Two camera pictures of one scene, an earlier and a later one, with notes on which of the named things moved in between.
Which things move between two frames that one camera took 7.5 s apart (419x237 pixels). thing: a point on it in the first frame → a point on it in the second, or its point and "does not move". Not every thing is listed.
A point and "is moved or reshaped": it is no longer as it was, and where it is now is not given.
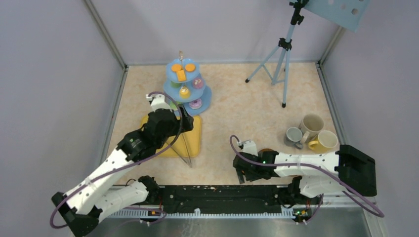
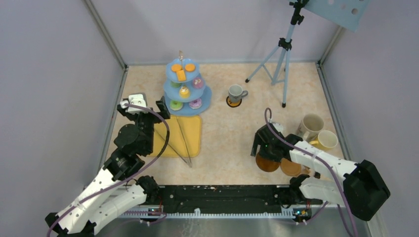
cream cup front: x=326 y=139 does not move
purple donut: x=195 y=104 does not move
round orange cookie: x=176 y=67 does not move
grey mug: x=293 y=136 is moved or reshaped
